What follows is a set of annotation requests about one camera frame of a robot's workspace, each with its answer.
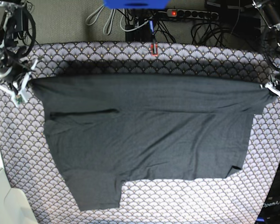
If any dark grey T-shirt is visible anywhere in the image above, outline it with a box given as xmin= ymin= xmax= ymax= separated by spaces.
xmin=30 ymin=74 xmax=274 ymax=211

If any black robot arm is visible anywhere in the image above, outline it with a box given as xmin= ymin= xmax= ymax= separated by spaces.
xmin=0 ymin=0 xmax=39 ymax=107
xmin=252 ymin=0 xmax=280 ymax=98

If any fan-patterned table cloth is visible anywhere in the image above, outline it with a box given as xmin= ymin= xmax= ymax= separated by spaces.
xmin=0 ymin=42 xmax=280 ymax=224

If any black power strip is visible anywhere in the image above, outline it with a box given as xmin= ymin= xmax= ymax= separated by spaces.
xmin=166 ymin=9 xmax=219 ymax=21

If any white plastic bin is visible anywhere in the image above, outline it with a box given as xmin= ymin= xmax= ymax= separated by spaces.
xmin=0 ymin=168 xmax=38 ymax=224

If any red and black clamp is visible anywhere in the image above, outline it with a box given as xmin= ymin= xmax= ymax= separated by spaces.
xmin=150 ymin=42 xmax=158 ymax=56

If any black OpenArm base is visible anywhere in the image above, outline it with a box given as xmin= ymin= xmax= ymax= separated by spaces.
xmin=255 ymin=163 xmax=280 ymax=224

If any grey looped cable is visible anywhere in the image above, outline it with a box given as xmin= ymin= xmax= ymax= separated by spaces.
xmin=85 ymin=5 xmax=117 ymax=35

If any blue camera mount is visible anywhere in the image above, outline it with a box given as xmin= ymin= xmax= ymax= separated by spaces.
xmin=104 ymin=0 xmax=169 ymax=9

